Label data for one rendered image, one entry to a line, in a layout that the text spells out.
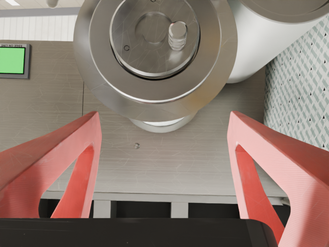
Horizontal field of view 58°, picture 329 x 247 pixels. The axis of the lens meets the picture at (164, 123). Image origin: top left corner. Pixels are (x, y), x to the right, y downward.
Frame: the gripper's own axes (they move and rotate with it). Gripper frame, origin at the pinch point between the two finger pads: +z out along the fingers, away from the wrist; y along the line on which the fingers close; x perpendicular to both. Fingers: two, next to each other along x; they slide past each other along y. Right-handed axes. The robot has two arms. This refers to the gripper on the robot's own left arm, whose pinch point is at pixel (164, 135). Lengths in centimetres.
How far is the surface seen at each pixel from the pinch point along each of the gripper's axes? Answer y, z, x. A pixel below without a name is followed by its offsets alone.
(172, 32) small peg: -0.6, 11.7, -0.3
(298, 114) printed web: -16.6, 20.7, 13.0
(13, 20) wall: 156, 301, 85
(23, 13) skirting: 144, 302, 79
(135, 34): 2.4, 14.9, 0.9
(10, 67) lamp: 31, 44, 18
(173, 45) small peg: -0.7, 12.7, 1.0
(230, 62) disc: -5.8, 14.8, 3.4
